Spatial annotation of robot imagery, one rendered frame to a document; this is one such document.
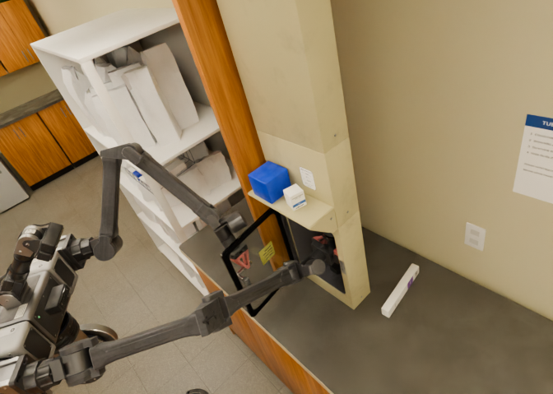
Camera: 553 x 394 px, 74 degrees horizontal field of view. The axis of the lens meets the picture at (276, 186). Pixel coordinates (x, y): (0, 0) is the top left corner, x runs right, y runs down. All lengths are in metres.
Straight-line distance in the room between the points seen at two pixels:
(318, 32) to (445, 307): 1.14
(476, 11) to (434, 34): 0.13
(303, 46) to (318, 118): 0.19
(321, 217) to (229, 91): 0.51
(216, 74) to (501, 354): 1.33
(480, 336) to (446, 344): 0.12
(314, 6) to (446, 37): 0.44
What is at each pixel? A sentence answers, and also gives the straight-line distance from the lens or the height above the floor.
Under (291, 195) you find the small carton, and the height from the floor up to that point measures 1.57.
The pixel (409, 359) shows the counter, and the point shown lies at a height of 0.94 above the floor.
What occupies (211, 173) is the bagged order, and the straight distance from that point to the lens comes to 2.45.
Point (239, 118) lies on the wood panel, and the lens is 1.30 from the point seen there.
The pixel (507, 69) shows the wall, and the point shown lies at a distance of 1.20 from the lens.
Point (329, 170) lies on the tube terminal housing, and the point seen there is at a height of 1.65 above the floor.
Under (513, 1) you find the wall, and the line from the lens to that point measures 1.14.
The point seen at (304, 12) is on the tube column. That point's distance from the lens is 0.93.
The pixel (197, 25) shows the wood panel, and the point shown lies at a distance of 1.19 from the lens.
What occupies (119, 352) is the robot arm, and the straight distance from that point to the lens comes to 1.19.
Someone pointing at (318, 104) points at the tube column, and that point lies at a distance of 1.00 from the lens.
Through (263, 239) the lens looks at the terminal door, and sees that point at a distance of 1.47.
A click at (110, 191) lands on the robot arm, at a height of 1.63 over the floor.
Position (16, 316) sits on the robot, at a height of 1.53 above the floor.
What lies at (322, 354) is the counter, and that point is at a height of 0.94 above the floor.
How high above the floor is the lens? 2.29
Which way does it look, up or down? 36 degrees down
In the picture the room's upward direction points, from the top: 17 degrees counter-clockwise
